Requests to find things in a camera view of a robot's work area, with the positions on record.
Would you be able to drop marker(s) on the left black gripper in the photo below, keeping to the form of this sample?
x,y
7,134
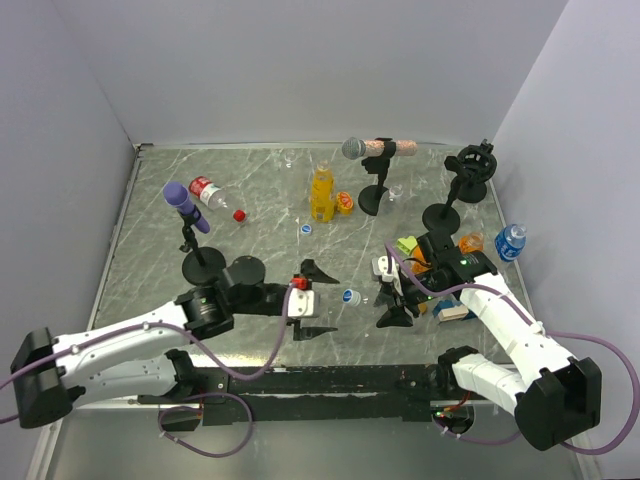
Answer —
x,y
309,268

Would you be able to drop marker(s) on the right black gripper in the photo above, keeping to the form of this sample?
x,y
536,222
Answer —
x,y
396,315

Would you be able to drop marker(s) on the yellow juice bottle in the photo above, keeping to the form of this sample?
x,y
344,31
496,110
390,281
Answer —
x,y
322,200

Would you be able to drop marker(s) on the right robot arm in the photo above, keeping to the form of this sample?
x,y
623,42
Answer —
x,y
552,395

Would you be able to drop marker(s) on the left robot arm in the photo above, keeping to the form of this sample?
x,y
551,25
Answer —
x,y
52,375

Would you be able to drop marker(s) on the small clear open bottle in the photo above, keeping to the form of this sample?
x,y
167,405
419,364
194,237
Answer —
x,y
395,194

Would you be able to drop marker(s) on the blue label water bottle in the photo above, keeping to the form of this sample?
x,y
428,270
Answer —
x,y
510,242

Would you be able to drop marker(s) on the clear bottle red cap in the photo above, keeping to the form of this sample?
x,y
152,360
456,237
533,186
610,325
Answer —
x,y
217,199

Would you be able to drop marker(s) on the blue white block toy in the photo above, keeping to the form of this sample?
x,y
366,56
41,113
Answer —
x,y
451,310

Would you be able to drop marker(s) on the green toy block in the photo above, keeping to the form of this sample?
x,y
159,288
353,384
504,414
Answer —
x,y
407,244

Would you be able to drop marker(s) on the yellow red toy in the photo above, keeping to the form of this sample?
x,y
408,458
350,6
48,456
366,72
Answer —
x,y
344,203

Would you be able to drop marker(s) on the center black microphone stand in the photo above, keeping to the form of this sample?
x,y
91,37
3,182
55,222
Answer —
x,y
369,198

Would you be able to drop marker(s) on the black microphone stand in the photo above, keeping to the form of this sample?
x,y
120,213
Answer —
x,y
369,198
473,167
201,265

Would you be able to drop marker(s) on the left black microphone stand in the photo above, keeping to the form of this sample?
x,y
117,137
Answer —
x,y
201,265

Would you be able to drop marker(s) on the small black stand base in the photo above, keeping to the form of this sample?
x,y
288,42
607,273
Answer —
x,y
472,192

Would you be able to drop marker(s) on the silver head pink microphone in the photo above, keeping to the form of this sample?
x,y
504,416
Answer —
x,y
354,148

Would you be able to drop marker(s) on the right black microphone stand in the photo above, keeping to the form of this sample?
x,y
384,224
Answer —
x,y
473,167

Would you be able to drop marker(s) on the purple microphone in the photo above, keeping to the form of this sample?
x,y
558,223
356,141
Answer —
x,y
177,196

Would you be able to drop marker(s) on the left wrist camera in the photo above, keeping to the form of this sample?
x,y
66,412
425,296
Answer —
x,y
303,301

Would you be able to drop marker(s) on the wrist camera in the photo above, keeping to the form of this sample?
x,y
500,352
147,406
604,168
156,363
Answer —
x,y
303,301
386,271

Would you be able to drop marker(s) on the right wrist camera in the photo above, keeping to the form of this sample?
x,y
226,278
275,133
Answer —
x,y
386,271

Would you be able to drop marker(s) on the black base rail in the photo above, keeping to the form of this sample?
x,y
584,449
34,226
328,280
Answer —
x,y
410,392

